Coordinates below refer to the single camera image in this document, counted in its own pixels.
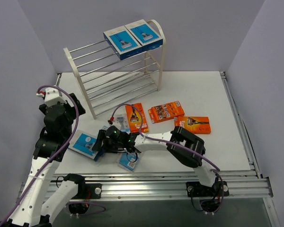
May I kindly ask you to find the orange Gillette styler box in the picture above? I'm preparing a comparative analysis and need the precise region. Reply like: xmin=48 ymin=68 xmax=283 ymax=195
xmin=148 ymin=101 xmax=185 ymax=123

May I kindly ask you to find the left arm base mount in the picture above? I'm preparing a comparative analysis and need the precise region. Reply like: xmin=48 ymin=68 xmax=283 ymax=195
xmin=67 ymin=183 xmax=106 ymax=216

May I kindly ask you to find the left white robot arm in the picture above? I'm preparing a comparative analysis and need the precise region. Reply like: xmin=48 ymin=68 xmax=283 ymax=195
xmin=0 ymin=92 xmax=87 ymax=227

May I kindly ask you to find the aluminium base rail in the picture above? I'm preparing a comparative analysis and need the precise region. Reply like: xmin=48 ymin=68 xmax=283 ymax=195
xmin=18 ymin=174 xmax=273 ymax=201

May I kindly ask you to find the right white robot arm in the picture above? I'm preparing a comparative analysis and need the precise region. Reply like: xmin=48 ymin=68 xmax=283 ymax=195
xmin=93 ymin=126 xmax=229 ymax=198

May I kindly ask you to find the blue Harry's box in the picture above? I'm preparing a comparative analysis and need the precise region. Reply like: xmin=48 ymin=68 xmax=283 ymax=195
xmin=103 ymin=26 xmax=143 ymax=60
xmin=125 ymin=19 xmax=163 ymax=51
xmin=68 ymin=130 xmax=104 ymax=162

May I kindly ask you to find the gillette razor blister pack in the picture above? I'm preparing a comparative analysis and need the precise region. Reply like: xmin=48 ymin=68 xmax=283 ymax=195
xmin=113 ymin=114 xmax=131 ymax=133
xmin=116 ymin=152 xmax=142 ymax=172

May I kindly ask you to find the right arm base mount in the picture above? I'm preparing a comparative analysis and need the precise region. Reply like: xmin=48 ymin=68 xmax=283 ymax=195
xmin=186 ymin=181 xmax=230 ymax=215

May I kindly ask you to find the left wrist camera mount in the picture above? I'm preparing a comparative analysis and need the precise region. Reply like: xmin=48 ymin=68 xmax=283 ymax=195
xmin=36 ymin=87 xmax=65 ymax=107

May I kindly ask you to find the orange Gillette Fusion5 box right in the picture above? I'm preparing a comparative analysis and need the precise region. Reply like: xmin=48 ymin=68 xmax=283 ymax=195
xmin=174 ymin=116 xmax=211 ymax=134

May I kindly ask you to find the orange gillette fusion5 box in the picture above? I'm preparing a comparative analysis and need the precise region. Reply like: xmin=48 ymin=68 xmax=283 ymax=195
xmin=125 ymin=103 xmax=149 ymax=133
xmin=174 ymin=116 xmax=211 ymax=134

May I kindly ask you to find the Gillette razor blister pack front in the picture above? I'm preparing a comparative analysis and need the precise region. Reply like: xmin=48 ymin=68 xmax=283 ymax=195
xmin=116 ymin=152 xmax=142 ymax=172

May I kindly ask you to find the orange Gillette Fusion5 box centre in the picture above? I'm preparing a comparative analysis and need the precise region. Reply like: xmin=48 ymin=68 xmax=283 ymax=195
xmin=125 ymin=103 xmax=149 ymax=133

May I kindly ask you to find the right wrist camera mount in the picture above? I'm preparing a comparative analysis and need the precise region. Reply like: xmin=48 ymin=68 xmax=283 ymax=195
xmin=102 ymin=119 xmax=114 ymax=130

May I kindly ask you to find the cream metal-rod shelf rack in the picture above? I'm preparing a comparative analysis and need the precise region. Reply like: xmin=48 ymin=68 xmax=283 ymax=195
xmin=64 ymin=19 xmax=166 ymax=119

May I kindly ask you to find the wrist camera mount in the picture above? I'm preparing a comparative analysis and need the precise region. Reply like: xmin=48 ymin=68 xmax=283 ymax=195
xmin=36 ymin=87 xmax=65 ymax=107
xmin=102 ymin=119 xmax=114 ymax=130

